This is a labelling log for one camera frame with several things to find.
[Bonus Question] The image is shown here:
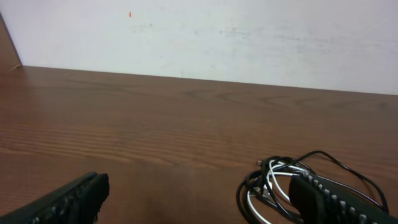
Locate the black usb cable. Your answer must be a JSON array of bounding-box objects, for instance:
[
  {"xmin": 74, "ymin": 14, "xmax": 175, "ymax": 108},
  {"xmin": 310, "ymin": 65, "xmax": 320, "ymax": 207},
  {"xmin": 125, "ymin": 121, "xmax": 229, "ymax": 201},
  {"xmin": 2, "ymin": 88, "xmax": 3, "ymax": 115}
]
[{"xmin": 236, "ymin": 150, "xmax": 390, "ymax": 224}]

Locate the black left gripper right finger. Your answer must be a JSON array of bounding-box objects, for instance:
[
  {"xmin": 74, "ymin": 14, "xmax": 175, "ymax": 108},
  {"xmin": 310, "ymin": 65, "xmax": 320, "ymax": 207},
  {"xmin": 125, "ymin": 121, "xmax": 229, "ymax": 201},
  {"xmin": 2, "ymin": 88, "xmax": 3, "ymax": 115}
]
[{"xmin": 289, "ymin": 173, "xmax": 397, "ymax": 224}]

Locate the white usb cable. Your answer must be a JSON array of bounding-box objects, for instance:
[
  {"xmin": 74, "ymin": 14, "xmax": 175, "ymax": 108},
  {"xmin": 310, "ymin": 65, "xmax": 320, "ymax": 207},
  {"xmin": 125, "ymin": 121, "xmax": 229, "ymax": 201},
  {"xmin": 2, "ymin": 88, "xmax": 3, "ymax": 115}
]
[{"xmin": 246, "ymin": 159, "xmax": 312, "ymax": 224}]

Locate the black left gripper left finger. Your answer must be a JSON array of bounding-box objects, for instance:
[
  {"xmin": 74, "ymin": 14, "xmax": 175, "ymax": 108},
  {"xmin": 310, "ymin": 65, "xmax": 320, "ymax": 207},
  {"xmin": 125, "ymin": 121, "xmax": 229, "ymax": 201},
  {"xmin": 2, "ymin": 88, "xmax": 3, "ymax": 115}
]
[{"xmin": 1, "ymin": 172, "xmax": 109, "ymax": 224}]

